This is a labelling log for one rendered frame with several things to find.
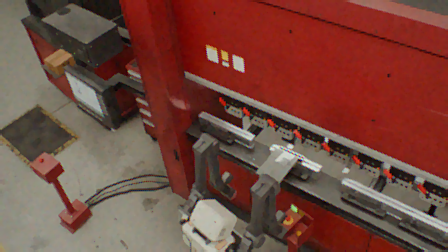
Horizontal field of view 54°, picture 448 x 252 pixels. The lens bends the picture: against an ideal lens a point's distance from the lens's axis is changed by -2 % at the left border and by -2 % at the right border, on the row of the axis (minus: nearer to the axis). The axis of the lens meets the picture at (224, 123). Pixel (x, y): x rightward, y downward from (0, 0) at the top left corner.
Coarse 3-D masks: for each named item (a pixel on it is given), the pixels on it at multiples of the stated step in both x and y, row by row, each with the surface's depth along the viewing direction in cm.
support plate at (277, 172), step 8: (272, 152) 317; (280, 152) 316; (272, 160) 312; (296, 160) 310; (264, 168) 307; (272, 168) 307; (280, 168) 306; (288, 168) 306; (272, 176) 302; (280, 176) 301
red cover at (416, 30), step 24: (264, 0) 237; (288, 0) 227; (312, 0) 218; (336, 0) 210; (360, 0) 206; (384, 0) 205; (360, 24) 210; (384, 24) 202; (408, 24) 195; (432, 24) 188; (432, 48) 195
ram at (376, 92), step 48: (192, 0) 274; (240, 0) 250; (192, 48) 303; (240, 48) 274; (288, 48) 250; (336, 48) 230; (384, 48) 212; (288, 96) 275; (336, 96) 251; (384, 96) 230; (432, 96) 212; (384, 144) 251; (432, 144) 230
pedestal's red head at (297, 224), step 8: (296, 216) 304; (304, 216) 300; (296, 224) 303; (304, 224) 307; (312, 224) 297; (288, 232) 300; (304, 232) 294; (288, 240) 303; (296, 240) 299; (304, 240) 301
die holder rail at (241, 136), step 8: (200, 120) 357; (208, 120) 350; (216, 120) 349; (216, 128) 350; (224, 128) 343; (232, 128) 342; (240, 128) 341; (232, 136) 343; (240, 136) 336; (248, 136) 334; (248, 144) 337
